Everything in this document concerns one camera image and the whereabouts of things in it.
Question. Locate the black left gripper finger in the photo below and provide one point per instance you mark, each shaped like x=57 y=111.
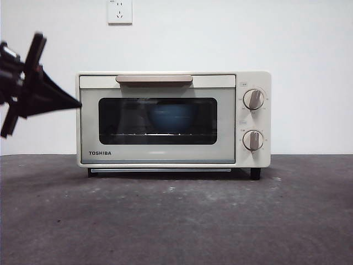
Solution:
x=51 y=88
x=47 y=106

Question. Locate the oven door with glass window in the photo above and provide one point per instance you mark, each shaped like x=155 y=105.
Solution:
x=89 y=124

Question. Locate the blue ribbed bowl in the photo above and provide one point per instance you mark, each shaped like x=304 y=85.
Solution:
x=173 y=118

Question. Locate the beige oven knob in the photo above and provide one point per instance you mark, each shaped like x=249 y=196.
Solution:
x=253 y=140
x=253 y=99

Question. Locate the cream toaster oven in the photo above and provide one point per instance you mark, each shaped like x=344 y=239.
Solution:
x=267 y=80

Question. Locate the white wall socket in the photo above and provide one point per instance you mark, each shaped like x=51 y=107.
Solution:
x=119 y=13

